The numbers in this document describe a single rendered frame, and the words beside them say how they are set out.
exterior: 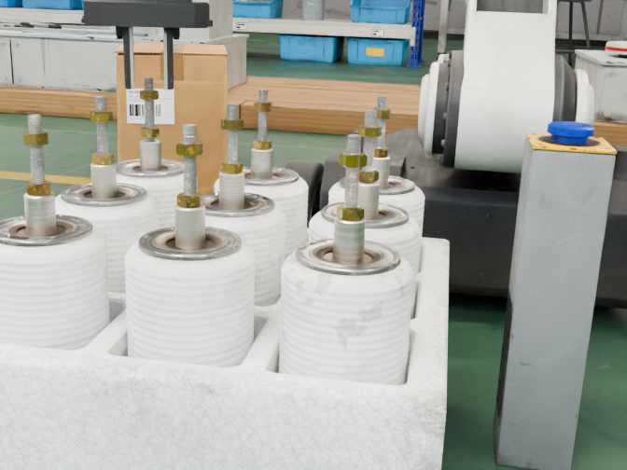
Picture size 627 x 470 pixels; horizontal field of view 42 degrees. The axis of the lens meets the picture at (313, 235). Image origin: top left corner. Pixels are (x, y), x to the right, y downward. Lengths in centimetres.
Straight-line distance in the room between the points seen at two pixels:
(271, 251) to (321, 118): 193
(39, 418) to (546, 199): 45
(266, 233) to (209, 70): 112
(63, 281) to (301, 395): 20
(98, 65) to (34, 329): 230
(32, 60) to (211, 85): 130
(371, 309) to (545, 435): 32
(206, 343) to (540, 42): 58
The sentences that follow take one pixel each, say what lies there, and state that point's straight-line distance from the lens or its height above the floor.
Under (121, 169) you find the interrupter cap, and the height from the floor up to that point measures 25.
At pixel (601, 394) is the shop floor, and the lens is 101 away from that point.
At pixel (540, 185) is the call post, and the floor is 28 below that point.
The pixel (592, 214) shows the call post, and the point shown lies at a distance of 75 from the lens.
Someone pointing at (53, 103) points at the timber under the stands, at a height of 4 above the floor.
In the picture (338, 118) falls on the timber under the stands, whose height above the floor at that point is 5.
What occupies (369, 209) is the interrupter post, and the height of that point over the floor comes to 26.
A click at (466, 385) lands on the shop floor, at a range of 98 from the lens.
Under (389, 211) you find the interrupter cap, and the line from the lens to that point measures 71.
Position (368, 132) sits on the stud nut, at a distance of 67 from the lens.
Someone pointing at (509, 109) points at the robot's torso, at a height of 31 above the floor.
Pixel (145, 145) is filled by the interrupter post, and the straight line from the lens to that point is 85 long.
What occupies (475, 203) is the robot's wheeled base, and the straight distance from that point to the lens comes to 109.
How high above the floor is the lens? 43
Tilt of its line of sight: 17 degrees down
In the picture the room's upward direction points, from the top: 2 degrees clockwise
